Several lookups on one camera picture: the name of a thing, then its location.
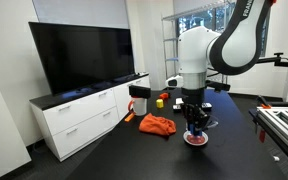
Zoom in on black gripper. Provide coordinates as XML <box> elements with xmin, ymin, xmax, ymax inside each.
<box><xmin>182</xmin><ymin>88</ymin><xmax>209</xmax><ymax>137</ymax></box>

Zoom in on blue block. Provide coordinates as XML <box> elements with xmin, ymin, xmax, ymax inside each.
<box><xmin>188</xmin><ymin>123</ymin><xmax>203</xmax><ymax>137</ymax></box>

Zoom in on yellow block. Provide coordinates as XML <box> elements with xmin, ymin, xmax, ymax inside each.
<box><xmin>155</xmin><ymin>98</ymin><xmax>165</xmax><ymax>109</ymax></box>

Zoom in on orange arch block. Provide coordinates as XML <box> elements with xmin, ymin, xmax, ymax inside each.
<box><xmin>158</xmin><ymin>92</ymin><xmax>170</xmax><ymax>101</ymax></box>

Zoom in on white plate red pattern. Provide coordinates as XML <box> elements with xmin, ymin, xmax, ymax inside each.
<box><xmin>182</xmin><ymin>129</ymin><xmax>210</xmax><ymax>148</ymax></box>

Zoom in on clear safety glasses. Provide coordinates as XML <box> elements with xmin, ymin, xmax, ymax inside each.
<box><xmin>203</xmin><ymin>114</ymin><xmax>219</xmax><ymax>130</ymax></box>

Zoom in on orange cloth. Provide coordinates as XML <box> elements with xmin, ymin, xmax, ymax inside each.
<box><xmin>138</xmin><ymin>112</ymin><xmax>178</xmax><ymax>137</ymax></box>

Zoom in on white mug red inside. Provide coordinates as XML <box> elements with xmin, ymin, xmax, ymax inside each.
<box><xmin>127</xmin><ymin>96</ymin><xmax>148</xmax><ymax>117</ymax></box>

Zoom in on black box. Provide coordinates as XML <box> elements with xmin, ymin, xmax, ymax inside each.
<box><xmin>127</xmin><ymin>85</ymin><xmax>152</xmax><ymax>99</ymax></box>

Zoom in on red tag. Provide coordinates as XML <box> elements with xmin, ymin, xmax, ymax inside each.
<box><xmin>259</xmin><ymin>129</ymin><xmax>267</xmax><ymax>144</ymax></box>

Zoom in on orange marker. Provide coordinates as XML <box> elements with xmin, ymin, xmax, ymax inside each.
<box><xmin>124</xmin><ymin>112</ymin><xmax>136</xmax><ymax>123</ymax></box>

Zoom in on window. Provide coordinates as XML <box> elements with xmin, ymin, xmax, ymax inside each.
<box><xmin>175</xmin><ymin>0</ymin><xmax>272</xmax><ymax>58</ymax></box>

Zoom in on white drawer cabinet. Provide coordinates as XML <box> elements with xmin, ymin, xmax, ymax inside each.
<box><xmin>28</xmin><ymin>72</ymin><xmax>151</xmax><ymax>163</ymax></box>

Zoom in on black flat screen TV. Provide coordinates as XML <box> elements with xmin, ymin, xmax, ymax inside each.
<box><xmin>28</xmin><ymin>21</ymin><xmax>136</xmax><ymax>97</ymax></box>

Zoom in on white partition panel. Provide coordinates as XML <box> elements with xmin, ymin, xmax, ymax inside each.
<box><xmin>0</xmin><ymin>56</ymin><xmax>32</xmax><ymax>180</ymax></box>

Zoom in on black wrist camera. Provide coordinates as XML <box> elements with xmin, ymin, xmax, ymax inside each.
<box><xmin>205</xmin><ymin>79</ymin><xmax>232</xmax><ymax>93</ymax></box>

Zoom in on black orange clamp handle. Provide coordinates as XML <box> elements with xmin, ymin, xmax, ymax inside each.
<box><xmin>256</xmin><ymin>95</ymin><xmax>272</xmax><ymax>110</ymax></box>

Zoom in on aluminium frame rail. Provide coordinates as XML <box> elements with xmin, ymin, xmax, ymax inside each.
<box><xmin>255</xmin><ymin>105</ymin><xmax>288</xmax><ymax>168</ymax></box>

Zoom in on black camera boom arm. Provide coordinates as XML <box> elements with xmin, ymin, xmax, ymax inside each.
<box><xmin>255</xmin><ymin>52</ymin><xmax>288</xmax><ymax>69</ymax></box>

